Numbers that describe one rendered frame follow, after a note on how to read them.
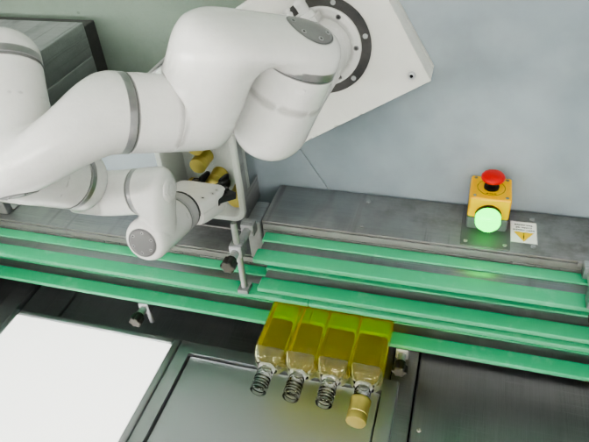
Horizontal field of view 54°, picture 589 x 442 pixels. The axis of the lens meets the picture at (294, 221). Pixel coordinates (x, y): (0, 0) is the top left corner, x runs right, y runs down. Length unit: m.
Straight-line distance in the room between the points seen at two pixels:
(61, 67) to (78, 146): 1.41
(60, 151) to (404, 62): 0.57
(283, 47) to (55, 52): 1.40
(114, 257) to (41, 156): 0.74
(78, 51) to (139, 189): 1.18
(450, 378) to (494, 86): 0.59
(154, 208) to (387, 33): 0.45
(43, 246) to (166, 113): 0.83
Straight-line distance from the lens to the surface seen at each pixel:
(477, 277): 1.03
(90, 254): 1.32
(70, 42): 2.02
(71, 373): 1.33
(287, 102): 0.67
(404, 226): 1.09
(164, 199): 0.93
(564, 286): 1.06
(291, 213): 1.12
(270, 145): 0.70
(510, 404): 1.25
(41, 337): 1.43
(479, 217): 1.05
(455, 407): 1.22
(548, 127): 1.07
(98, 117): 0.58
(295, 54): 0.63
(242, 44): 0.60
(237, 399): 1.19
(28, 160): 0.58
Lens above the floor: 1.68
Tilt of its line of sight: 47 degrees down
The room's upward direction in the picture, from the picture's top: 156 degrees counter-clockwise
